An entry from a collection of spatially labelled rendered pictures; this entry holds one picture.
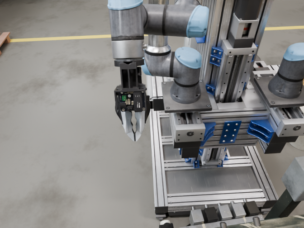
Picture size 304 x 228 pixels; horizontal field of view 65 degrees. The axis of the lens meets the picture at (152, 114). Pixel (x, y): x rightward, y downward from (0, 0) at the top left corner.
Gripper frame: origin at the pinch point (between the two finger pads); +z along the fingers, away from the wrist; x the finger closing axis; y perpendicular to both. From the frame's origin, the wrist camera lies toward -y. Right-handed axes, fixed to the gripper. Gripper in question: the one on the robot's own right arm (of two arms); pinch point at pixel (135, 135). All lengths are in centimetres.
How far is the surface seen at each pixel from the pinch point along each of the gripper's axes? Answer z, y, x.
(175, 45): -17, -317, 50
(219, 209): 48, -28, 33
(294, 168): 32, -32, 66
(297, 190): 41, -29, 67
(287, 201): 54, -39, 70
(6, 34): -44, -347, -216
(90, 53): -11, -307, -77
